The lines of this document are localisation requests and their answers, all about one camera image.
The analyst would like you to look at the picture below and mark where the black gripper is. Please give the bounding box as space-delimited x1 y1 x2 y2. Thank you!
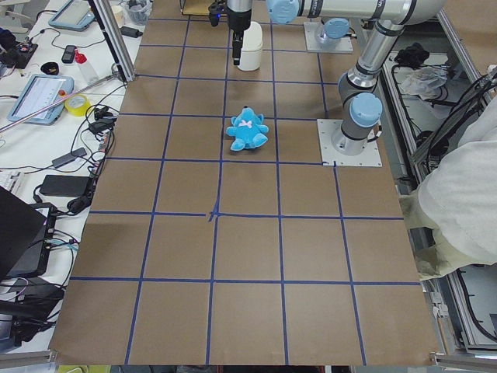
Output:
226 0 252 65

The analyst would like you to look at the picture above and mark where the white trash can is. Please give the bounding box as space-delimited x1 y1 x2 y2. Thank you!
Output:
238 21 263 71

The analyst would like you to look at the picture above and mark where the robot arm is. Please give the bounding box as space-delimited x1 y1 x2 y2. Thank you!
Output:
316 17 350 44
266 0 445 156

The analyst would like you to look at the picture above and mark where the white sleeved forearm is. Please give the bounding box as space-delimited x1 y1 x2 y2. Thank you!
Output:
399 104 496 281

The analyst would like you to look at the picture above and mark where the blue teddy bear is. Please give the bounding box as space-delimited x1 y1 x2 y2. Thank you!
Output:
226 106 269 152

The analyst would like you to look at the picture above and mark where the plastic bag with black parts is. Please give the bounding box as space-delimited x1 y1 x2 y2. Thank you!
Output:
124 0 153 26

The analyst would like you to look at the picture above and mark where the black power adapter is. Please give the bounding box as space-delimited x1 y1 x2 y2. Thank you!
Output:
120 26 143 38

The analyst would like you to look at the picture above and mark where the red capped bottle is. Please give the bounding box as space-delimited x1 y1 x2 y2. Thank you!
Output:
75 49 99 84

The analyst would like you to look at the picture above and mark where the black phone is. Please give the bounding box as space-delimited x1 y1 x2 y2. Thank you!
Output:
61 45 77 64

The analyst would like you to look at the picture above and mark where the yellow tape roll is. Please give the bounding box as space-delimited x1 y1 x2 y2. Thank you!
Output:
64 94 91 117

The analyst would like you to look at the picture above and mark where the blue teach pendant tablet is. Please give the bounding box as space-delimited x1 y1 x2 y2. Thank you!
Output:
7 74 74 122

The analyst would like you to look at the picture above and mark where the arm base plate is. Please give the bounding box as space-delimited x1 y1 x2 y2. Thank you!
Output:
317 119 382 167
304 19 353 54

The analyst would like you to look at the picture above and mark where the aluminium frame post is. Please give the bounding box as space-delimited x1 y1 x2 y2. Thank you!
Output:
89 0 136 82

